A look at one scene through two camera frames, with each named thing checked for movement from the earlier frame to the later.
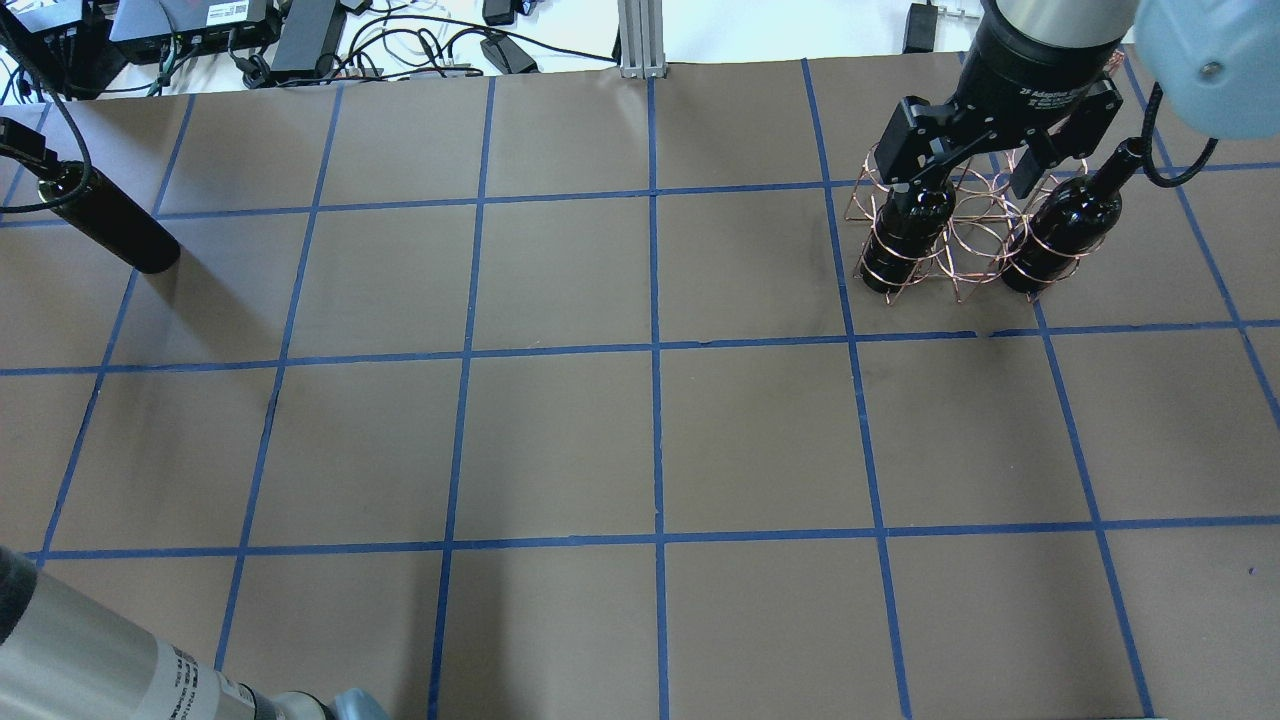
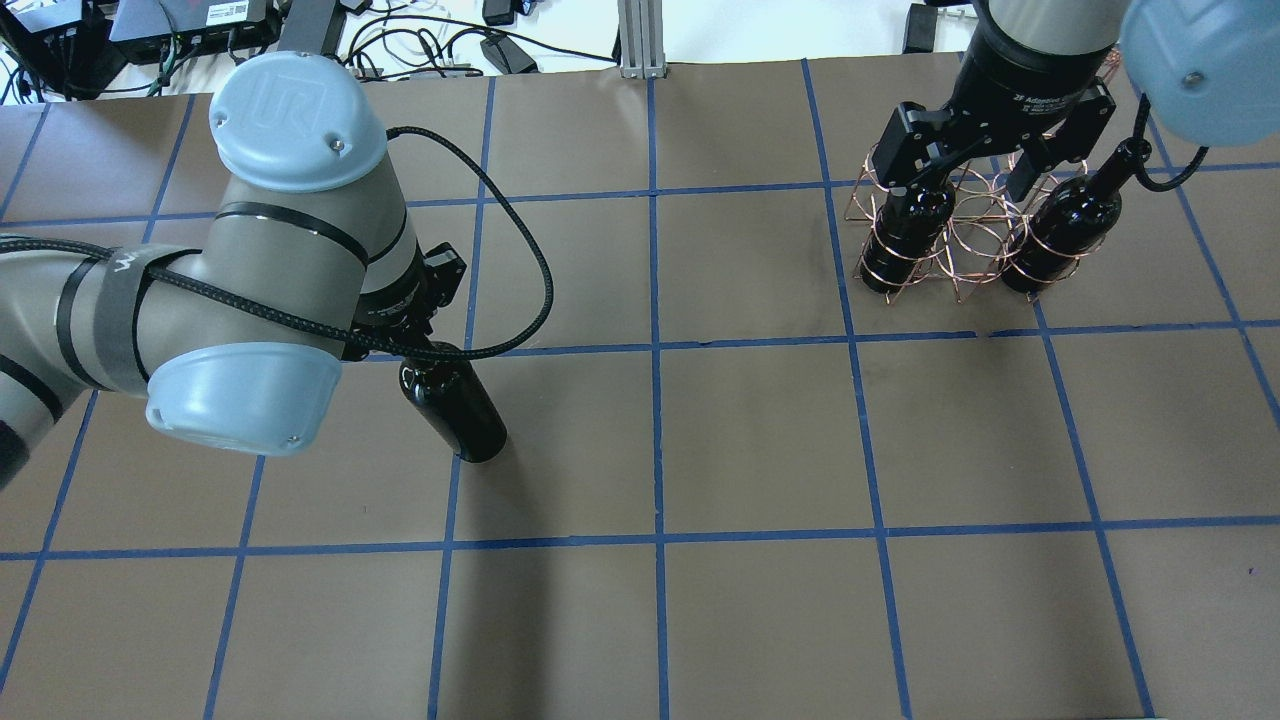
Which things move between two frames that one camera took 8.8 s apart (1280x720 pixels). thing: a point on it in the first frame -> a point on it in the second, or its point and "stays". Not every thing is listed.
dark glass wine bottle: x=114 y=220 -> x=453 y=395
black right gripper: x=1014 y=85 stays
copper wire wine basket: x=962 y=226 stays
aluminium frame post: x=642 y=54 stays
